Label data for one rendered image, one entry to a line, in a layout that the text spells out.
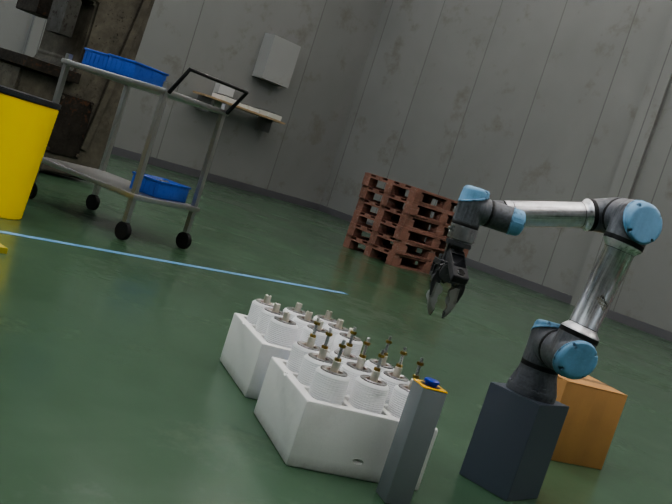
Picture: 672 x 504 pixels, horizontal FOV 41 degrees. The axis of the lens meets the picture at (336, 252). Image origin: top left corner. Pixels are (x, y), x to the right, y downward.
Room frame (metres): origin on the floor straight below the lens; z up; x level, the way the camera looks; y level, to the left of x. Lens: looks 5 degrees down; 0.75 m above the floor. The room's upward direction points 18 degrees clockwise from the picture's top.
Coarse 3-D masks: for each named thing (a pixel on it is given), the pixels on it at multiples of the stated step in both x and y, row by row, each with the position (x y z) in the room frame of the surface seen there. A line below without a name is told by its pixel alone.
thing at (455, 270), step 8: (448, 256) 2.39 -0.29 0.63; (456, 256) 2.38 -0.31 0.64; (464, 256) 2.40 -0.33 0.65; (448, 264) 2.37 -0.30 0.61; (456, 264) 2.35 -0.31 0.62; (464, 264) 2.37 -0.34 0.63; (456, 272) 2.32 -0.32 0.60; (464, 272) 2.33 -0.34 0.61; (456, 280) 2.32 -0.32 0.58; (464, 280) 2.32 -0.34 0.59
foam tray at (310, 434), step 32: (288, 384) 2.39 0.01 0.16; (256, 416) 2.56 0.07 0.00; (288, 416) 2.32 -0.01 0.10; (320, 416) 2.25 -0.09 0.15; (352, 416) 2.27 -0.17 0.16; (384, 416) 2.32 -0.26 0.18; (288, 448) 2.25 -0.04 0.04; (320, 448) 2.25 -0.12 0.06; (352, 448) 2.28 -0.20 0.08; (384, 448) 2.32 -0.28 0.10
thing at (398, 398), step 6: (396, 390) 2.38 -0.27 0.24; (402, 390) 2.38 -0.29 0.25; (396, 396) 2.38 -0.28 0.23; (402, 396) 2.37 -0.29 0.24; (390, 402) 2.40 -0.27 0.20; (396, 402) 2.37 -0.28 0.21; (402, 402) 2.36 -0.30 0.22; (390, 408) 2.38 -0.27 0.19; (396, 408) 2.37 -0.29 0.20; (402, 408) 2.36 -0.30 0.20; (396, 414) 2.37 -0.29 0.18
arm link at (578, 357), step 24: (624, 216) 2.48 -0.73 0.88; (648, 216) 2.47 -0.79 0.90; (624, 240) 2.48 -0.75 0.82; (648, 240) 2.47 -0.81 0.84; (600, 264) 2.51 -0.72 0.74; (624, 264) 2.49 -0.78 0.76; (600, 288) 2.49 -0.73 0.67; (576, 312) 2.51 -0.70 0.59; (600, 312) 2.48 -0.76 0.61; (552, 336) 2.55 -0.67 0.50; (576, 336) 2.47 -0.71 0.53; (552, 360) 2.49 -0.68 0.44; (576, 360) 2.45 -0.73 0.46
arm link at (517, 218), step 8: (496, 208) 2.41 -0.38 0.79; (504, 208) 2.42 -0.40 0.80; (512, 208) 2.43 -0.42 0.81; (496, 216) 2.40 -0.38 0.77; (504, 216) 2.41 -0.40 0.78; (512, 216) 2.41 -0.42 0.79; (520, 216) 2.42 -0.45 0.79; (488, 224) 2.41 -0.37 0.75; (496, 224) 2.41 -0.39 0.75; (504, 224) 2.41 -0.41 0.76; (512, 224) 2.42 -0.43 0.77; (520, 224) 2.42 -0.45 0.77; (504, 232) 2.44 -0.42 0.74; (512, 232) 2.43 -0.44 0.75; (520, 232) 2.44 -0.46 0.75
